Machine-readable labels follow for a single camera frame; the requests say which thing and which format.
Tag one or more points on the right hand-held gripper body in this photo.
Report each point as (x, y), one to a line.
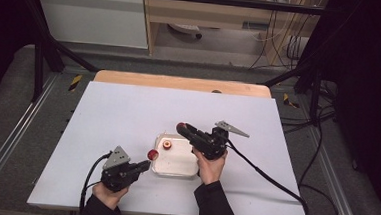
(209, 143)

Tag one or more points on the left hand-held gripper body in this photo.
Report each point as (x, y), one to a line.
(117, 176)

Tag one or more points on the square metal tray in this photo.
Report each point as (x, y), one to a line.
(178, 162)

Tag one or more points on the person's left hand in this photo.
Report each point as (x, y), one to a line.
(108, 197)

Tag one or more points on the person's right hand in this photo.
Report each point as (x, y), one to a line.
(209, 170)

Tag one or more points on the wooden board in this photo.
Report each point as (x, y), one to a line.
(180, 83)

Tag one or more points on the white chair base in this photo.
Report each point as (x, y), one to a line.
(185, 29)

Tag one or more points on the wooden desk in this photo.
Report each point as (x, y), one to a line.
(217, 12)

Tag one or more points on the white cabinet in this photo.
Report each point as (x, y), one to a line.
(93, 18)

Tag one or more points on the black curtain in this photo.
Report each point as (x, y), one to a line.
(370, 81)

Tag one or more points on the aluminium floor rail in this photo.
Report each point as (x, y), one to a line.
(335, 186)
(13, 133)

